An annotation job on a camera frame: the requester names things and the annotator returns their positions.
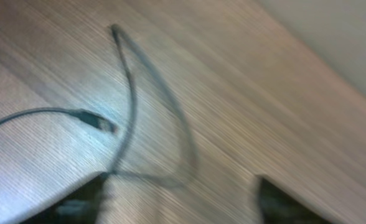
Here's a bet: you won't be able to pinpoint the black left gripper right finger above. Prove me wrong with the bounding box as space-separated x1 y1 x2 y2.
256 175 332 224

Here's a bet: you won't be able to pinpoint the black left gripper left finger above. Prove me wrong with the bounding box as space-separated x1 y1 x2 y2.
21 172 108 224

